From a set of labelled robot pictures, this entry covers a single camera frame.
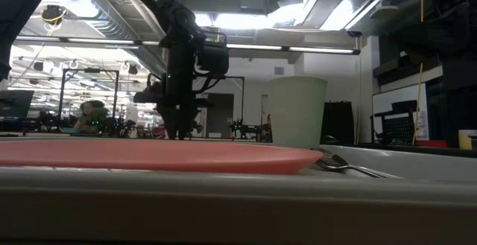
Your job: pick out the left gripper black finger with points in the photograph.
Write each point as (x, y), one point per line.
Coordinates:
(185, 122)
(172, 122)

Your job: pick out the pink plate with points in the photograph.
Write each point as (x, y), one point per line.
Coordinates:
(149, 155)

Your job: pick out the pale green cup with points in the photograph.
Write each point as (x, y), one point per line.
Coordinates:
(297, 114)

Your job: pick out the shiny dark metal spoon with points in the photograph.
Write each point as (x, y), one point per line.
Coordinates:
(335, 163)

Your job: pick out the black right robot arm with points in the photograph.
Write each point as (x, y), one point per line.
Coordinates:
(454, 21)

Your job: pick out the grey plastic tray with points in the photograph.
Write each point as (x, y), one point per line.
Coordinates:
(223, 207)

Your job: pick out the long ceiling light strip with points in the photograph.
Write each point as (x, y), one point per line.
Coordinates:
(257, 47)

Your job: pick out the person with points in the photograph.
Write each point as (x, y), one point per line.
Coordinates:
(88, 117)

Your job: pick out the black panel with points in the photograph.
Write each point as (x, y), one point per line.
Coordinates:
(337, 123)

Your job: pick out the dark computer monitor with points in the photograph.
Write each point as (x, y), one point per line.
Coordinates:
(15, 103)

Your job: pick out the white board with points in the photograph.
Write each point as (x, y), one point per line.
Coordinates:
(398, 100)

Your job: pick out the yellow container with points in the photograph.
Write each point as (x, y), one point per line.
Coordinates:
(466, 140)

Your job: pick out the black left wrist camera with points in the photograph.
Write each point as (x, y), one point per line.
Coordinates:
(213, 59)

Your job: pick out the black metal rig frame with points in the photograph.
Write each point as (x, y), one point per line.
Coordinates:
(62, 92)

